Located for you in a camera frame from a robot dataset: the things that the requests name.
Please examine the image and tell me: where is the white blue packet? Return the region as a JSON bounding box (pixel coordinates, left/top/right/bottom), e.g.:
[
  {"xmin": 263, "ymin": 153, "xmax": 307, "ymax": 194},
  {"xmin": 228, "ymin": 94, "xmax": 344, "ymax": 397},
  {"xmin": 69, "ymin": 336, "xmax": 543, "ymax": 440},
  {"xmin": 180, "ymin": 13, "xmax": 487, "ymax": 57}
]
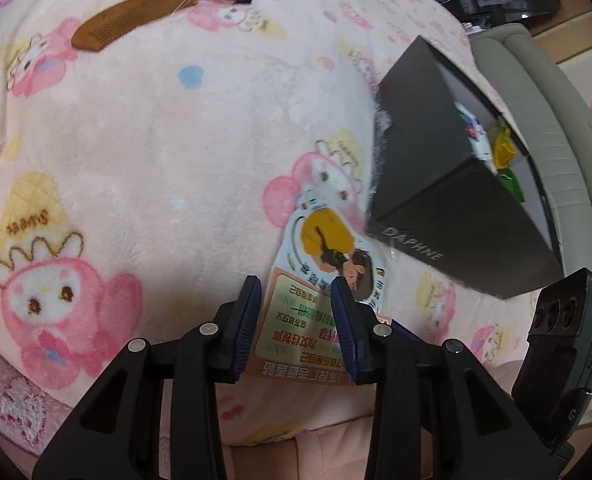
[{"xmin": 453, "ymin": 101, "xmax": 496, "ymax": 161}]

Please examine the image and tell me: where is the green snack packet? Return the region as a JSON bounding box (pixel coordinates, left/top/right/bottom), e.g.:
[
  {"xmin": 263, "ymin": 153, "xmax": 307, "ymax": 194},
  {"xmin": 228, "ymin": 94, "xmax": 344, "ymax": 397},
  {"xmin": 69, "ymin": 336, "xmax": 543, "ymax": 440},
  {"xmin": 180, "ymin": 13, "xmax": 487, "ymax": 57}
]
[{"xmin": 496, "ymin": 166, "xmax": 526, "ymax": 204}]

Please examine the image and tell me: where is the yellow snack packet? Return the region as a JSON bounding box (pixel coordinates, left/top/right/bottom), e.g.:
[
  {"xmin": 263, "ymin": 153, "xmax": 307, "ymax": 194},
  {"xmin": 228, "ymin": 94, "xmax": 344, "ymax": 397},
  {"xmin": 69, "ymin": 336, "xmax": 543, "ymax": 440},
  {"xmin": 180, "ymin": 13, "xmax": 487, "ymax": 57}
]
[{"xmin": 490, "ymin": 120, "xmax": 519, "ymax": 168}]

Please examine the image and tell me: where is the illustrated paper card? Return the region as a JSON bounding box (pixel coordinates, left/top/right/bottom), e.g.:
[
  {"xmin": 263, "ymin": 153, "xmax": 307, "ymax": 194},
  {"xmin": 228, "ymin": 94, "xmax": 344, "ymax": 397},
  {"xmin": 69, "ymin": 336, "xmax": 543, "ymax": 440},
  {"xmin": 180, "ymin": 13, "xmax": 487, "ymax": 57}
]
[{"xmin": 248, "ymin": 208, "xmax": 391, "ymax": 386}]

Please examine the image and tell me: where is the brown wooden comb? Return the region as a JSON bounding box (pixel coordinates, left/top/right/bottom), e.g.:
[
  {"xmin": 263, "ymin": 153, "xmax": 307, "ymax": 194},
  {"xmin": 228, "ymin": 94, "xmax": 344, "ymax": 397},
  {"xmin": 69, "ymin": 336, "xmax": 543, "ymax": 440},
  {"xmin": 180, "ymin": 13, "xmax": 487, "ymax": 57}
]
[{"xmin": 71, "ymin": 0, "xmax": 199, "ymax": 53}]

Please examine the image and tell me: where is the grey padded bed frame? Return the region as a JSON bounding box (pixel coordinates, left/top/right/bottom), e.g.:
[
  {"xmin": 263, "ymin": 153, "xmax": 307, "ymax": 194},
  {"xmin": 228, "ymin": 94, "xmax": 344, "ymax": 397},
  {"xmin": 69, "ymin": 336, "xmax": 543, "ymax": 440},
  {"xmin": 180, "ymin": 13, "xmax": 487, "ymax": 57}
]
[{"xmin": 468, "ymin": 22, "xmax": 592, "ymax": 281}]

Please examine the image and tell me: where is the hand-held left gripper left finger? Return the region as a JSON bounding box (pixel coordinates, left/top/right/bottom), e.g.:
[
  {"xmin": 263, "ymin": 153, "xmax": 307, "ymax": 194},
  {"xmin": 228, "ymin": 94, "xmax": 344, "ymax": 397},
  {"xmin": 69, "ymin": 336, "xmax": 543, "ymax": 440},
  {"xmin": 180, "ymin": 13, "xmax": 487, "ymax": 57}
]
[{"xmin": 32, "ymin": 275, "xmax": 264, "ymax": 480}]

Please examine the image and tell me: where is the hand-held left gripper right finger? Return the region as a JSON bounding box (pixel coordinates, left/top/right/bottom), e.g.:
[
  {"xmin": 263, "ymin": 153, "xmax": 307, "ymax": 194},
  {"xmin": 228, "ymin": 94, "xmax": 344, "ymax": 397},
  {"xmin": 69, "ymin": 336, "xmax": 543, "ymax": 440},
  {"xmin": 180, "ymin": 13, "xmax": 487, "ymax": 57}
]
[{"xmin": 330, "ymin": 276, "xmax": 561, "ymax": 480}]

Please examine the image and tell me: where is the black cardboard box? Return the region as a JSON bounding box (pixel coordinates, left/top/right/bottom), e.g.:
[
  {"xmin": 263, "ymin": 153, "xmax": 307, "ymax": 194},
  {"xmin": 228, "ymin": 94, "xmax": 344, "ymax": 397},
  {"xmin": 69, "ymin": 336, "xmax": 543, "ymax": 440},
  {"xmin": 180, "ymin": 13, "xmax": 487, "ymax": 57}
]
[{"xmin": 365, "ymin": 35, "xmax": 564, "ymax": 301}]

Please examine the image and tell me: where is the pink printed blanket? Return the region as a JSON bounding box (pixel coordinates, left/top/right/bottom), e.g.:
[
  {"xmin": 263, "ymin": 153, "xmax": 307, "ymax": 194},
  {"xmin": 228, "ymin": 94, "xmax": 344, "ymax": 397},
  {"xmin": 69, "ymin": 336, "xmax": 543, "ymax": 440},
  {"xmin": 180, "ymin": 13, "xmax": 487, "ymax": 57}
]
[{"xmin": 0, "ymin": 0, "xmax": 576, "ymax": 480}]

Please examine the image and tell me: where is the pink fluffy rug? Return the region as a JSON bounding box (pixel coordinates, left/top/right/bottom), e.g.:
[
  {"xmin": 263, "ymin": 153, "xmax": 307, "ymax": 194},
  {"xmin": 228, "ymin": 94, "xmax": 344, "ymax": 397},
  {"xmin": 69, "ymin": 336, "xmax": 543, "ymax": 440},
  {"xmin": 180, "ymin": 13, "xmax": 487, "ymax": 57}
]
[{"xmin": 0, "ymin": 330, "xmax": 79, "ymax": 461}]

